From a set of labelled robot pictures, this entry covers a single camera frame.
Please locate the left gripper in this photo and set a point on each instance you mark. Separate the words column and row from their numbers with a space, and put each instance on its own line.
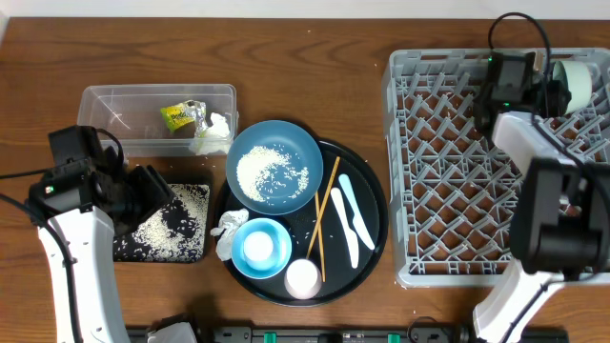
column 158, row 191

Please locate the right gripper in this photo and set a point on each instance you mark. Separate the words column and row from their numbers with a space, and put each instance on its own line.
column 557, row 104

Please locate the mint green bowl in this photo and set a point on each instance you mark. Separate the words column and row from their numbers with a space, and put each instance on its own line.
column 575, row 78

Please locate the yellow green snack wrapper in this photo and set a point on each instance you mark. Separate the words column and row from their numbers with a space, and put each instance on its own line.
column 185, row 113

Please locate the pink cup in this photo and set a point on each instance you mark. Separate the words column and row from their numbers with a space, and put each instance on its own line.
column 303, row 279

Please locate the white tissue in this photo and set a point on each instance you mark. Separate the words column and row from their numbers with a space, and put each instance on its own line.
column 215, row 139

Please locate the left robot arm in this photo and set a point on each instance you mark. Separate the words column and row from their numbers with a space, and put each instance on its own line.
column 79, row 249

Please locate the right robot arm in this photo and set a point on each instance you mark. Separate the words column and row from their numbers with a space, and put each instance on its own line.
column 560, row 225

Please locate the grey dishwasher rack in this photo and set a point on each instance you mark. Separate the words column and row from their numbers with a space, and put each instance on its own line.
column 453, row 193

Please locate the spilled rice pile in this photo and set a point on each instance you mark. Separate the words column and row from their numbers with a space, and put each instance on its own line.
column 176, row 228

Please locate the clear plastic bin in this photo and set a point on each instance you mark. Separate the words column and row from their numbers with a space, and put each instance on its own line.
column 132, row 114

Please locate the crumpled silver white napkin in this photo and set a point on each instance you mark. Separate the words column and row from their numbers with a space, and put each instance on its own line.
column 225, row 231

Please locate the white small cup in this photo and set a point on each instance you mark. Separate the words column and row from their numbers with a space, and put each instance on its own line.
column 258, row 250

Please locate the dark blue plate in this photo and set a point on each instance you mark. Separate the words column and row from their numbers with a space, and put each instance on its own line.
column 274, row 167

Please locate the light blue saucer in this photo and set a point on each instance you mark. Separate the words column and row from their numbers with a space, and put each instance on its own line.
column 282, row 247

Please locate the wooden chopstick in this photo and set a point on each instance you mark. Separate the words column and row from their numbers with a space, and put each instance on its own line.
column 320, row 240
column 323, row 204

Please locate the round black serving tray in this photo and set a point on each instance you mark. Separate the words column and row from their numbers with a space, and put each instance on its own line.
column 341, row 278

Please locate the white plastic knife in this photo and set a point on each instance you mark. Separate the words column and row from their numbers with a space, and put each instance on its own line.
column 350, row 235

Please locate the light blue plastic knife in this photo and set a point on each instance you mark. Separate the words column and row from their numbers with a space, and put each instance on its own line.
column 358, row 221

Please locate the black mounting rail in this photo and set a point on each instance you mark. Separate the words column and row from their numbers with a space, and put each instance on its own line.
column 420, row 333

